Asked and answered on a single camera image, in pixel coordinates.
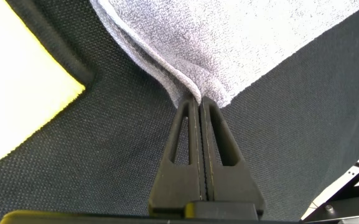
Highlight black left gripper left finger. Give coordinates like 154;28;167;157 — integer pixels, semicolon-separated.
147;95;207;216

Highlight yellow microfiber towel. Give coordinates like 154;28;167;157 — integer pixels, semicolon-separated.
0;0;96;175

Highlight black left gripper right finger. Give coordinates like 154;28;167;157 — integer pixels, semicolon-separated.
199;96;266;219

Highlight grey towel with orange marks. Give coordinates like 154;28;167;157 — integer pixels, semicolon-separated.
88;0;359;109

